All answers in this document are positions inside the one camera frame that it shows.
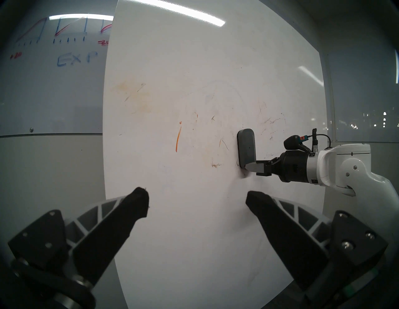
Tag thin black right camera cable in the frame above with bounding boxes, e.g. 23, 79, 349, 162
311, 128, 332, 153

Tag dark grey whiteboard eraser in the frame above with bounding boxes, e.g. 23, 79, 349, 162
237, 129, 257, 170

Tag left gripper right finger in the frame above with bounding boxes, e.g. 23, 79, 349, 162
245, 190, 388, 304

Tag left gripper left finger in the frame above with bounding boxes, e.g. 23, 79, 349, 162
8, 187, 150, 288

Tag wall-mounted glass board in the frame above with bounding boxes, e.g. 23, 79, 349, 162
0, 12, 114, 138
327, 53, 399, 144

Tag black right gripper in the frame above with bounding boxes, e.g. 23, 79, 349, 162
245, 150, 313, 183

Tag white freestanding whiteboard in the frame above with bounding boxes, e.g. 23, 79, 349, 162
102, 0, 328, 309

